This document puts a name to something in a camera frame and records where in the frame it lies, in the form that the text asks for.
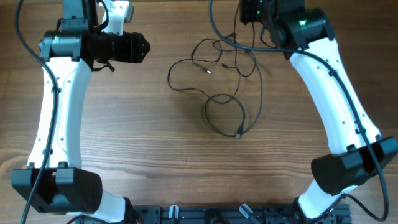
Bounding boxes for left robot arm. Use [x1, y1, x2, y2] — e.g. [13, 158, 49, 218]
[11, 1, 150, 223]

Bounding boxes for black cable with USB plug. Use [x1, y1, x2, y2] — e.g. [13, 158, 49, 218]
[203, 51, 264, 139]

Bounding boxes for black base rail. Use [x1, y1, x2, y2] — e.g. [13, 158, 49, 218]
[74, 203, 352, 224]

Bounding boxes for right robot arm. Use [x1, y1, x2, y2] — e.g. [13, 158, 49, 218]
[239, 0, 397, 223]

